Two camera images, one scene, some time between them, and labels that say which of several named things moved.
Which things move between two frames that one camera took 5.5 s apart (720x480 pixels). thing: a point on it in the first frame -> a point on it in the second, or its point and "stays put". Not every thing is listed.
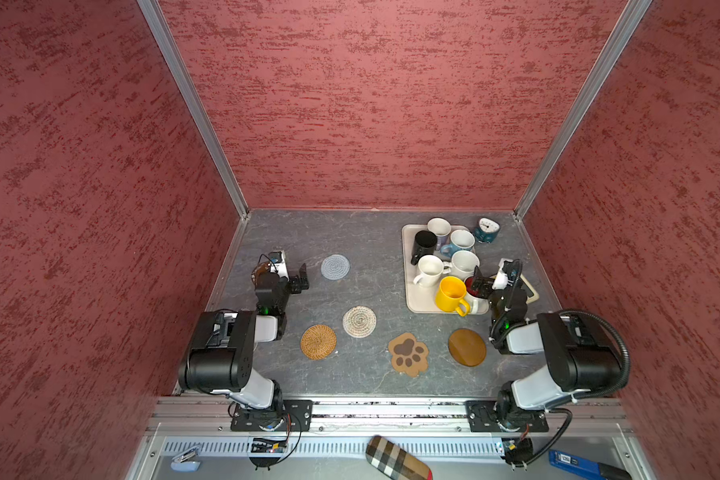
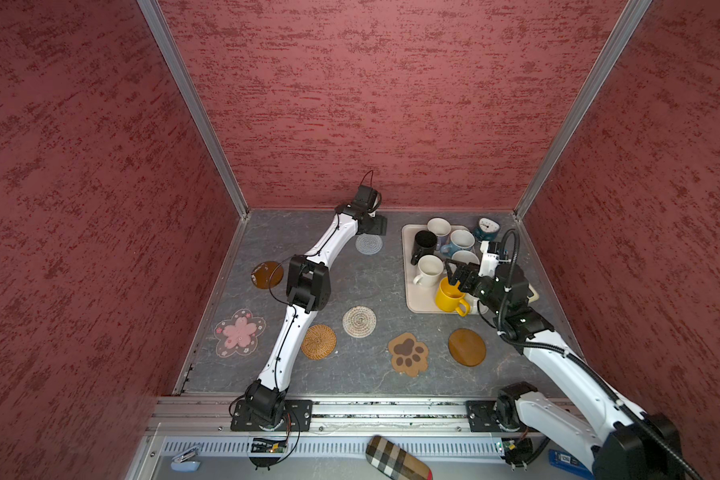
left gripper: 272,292 -> 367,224
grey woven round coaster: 335,267 -> 368,244
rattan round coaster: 318,342 stays put
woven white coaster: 359,321 stays put
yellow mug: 450,294 stays put
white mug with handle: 431,270 stays put
